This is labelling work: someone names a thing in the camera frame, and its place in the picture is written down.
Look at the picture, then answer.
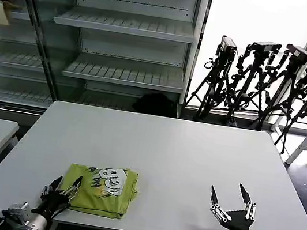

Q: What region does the green printed t-shirt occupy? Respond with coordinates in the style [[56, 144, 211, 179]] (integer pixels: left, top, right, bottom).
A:
[[54, 159, 143, 224]]

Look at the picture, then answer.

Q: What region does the dark-framed glass shelf rack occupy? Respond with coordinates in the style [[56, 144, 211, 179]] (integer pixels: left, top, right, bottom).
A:
[[0, 0, 74, 112]]

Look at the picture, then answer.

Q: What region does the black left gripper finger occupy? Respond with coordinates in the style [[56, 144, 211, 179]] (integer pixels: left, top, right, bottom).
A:
[[59, 172, 84, 202], [40, 173, 64, 202]]

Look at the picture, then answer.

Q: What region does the white empty shelf unit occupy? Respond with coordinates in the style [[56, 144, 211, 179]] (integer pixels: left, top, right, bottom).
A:
[[40, 0, 214, 123]]

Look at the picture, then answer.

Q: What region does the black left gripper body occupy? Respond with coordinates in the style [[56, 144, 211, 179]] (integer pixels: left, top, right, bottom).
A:
[[30, 186, 72, 222]]

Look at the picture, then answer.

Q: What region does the black cloth heap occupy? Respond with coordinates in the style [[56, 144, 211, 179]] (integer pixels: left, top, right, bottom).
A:
[[131, 89, 181, 120]]

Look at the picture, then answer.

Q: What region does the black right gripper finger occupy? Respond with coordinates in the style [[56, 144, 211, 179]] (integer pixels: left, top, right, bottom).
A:
[[233, 182, 262, 223], [205, 184, 238, 224]]

